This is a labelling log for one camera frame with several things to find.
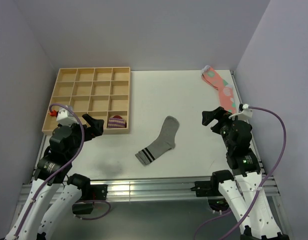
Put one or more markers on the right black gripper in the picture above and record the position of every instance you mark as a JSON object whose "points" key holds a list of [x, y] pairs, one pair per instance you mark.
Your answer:
{"points": [[218, 113]]}

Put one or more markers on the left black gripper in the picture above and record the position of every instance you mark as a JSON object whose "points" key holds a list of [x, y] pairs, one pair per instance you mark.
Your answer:
{"points": [[90, 132]]}

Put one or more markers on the grey sock with black stripes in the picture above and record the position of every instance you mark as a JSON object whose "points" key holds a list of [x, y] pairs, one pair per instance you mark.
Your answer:
{"points": [[163, 143]]}

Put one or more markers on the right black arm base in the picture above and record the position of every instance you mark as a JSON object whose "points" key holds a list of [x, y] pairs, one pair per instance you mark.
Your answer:
{"points": [[216, 201]]}

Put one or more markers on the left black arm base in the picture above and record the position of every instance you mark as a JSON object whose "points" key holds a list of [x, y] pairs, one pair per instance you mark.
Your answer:
{"points": [[92, 204]]}

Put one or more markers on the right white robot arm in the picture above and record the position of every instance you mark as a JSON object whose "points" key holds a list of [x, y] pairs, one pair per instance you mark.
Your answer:
{"points": [[242, 184]]}

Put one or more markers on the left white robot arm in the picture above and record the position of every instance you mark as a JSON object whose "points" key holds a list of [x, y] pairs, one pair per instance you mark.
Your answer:
{"points": [[39, 217]]}

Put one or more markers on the purple striped rolled sock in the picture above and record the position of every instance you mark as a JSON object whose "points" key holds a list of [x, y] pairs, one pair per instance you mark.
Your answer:
{"points": [[116, 121]]}

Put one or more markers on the pink patterned sock pair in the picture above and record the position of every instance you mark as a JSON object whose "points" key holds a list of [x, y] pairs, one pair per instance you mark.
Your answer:
{"points": [[225, 90]]}

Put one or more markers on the wooden compartment tray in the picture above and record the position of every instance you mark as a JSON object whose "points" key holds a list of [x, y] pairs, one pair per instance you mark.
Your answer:
{"points": [[101, 92]]}

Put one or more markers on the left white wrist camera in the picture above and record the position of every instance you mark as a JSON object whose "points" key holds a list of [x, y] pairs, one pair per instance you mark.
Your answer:
{"points": [[64, 117]]}

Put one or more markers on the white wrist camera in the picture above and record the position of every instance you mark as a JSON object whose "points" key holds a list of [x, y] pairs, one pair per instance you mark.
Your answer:
{"points": [[245, 113], [64, 117]]}

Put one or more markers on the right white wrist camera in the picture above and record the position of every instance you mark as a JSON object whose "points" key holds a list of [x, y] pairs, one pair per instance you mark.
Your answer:
{"points": [[245, 113]]}

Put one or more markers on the aluminium frame rail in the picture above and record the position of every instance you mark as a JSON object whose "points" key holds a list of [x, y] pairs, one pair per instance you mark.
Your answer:
{"points": [[154, 189]]}

